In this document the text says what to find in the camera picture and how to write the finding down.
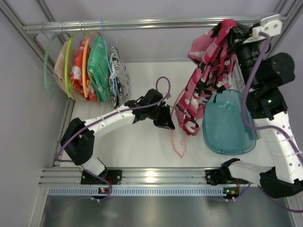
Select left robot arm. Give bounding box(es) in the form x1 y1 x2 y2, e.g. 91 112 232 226
60 88 175 177

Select lime plastic hanger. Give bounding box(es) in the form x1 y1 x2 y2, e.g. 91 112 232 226
65 32 77 98

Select green patterned garment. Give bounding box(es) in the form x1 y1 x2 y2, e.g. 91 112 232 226
87 35 111 102

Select aluminium hanging rail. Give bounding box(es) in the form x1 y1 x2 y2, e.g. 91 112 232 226
22 13 287 35

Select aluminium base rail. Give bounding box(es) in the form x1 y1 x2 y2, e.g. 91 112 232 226
39 167 236 187

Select teal plastic bin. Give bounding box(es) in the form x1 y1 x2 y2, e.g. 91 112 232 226
202 89 257 156

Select green plastic hanger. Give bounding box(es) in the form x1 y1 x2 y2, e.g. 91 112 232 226
44 32 59 98

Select pink camouflage trousers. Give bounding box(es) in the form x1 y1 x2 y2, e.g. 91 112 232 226
175 19 238 136

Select orange patterned garment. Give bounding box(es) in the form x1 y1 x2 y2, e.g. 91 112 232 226
70 40 98 102

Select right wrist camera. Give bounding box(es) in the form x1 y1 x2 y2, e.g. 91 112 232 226
243 14 283 44

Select orange plastic hanger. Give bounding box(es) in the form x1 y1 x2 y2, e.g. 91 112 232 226
82 31 102 98

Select blue plastic hanger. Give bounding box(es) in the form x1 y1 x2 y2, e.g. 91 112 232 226
100 19 117 96

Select beige garment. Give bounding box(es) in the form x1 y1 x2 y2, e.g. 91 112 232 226
54 41 81 101

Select black white patterned garment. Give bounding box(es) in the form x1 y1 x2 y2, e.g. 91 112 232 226
109 46 130 109

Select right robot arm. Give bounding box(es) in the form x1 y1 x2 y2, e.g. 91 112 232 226
220 22 303 199

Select pink plastic hanger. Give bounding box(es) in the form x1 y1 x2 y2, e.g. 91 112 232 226
169 87 192 159

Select grey slotted cable duct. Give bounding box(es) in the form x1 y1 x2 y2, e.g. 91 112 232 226
48 186 226 196

